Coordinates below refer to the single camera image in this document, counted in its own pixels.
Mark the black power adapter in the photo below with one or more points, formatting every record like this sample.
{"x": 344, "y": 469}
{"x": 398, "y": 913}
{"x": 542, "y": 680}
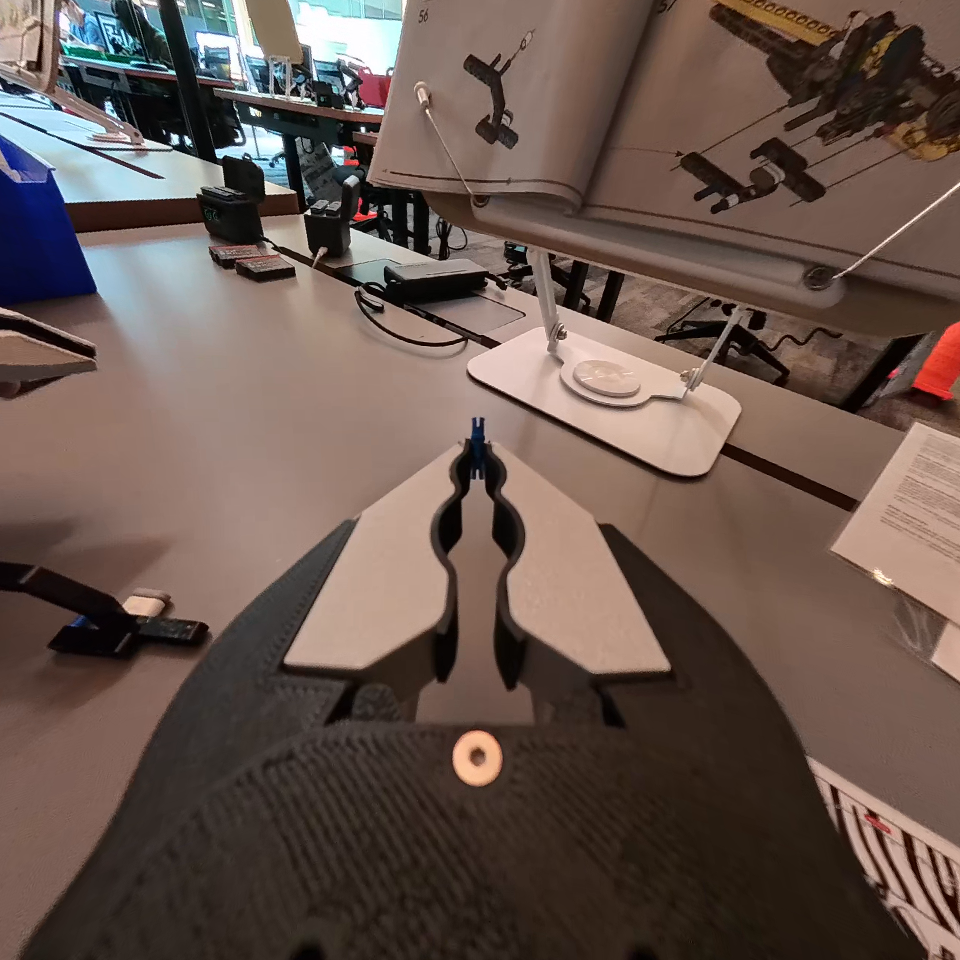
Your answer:
{"x": 435, "y": 279}

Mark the black office chair base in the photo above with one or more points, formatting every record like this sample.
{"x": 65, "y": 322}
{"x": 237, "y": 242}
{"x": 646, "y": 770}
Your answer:
{"x": 739, "y": 349}

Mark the lego instruction booklet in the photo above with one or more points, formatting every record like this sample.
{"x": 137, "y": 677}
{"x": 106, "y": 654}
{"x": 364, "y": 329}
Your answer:
{"x": 600, "y": 90}

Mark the blue lego pin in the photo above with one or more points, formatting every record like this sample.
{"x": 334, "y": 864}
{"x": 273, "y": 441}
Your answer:
{"x": 477, "y": 446}

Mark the black charging case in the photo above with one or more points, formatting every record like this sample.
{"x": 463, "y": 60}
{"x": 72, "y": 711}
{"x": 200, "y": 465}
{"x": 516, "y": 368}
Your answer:
{"x": 225, "y": 217}
{"x": 326, "y": 232}

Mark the black angled lego piece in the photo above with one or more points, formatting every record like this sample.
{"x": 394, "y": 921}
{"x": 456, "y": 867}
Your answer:
{"x": 97, "y": 607}

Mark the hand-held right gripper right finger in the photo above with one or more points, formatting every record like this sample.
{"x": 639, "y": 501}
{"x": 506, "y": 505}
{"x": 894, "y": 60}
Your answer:
{"x": 577, "y": 600}

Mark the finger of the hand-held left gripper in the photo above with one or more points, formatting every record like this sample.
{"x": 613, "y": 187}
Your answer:
{"x": 45, "y": 360}

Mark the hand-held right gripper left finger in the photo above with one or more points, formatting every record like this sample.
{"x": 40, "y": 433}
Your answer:
{"x": 375, "y": 592}

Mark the black white patterned sheet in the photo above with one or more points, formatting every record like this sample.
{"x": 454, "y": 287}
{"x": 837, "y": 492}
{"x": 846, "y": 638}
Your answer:
{"x": 900, "y": 847}

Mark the white book stand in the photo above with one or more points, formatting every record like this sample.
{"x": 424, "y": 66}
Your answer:
{"x": 120, "y": 139}
{"x": 675, "y": 427}

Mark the paper sheet in plastic sleeve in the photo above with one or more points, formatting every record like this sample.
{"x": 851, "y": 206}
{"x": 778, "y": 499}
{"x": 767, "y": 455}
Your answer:
{"x": 915, "y": 510}

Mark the orange traffic cone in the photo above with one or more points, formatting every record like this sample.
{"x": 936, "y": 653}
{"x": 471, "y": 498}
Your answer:
{"x": 939, "y": 371}

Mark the small black red case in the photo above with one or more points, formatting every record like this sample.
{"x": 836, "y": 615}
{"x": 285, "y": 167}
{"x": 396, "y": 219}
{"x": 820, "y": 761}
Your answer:
{"x": 232, "y": 255}
{"x": 264, "y": 268}

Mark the blue plastic bin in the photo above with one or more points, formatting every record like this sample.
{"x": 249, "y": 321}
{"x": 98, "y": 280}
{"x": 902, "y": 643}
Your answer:
{"x": 37, "y": 240}

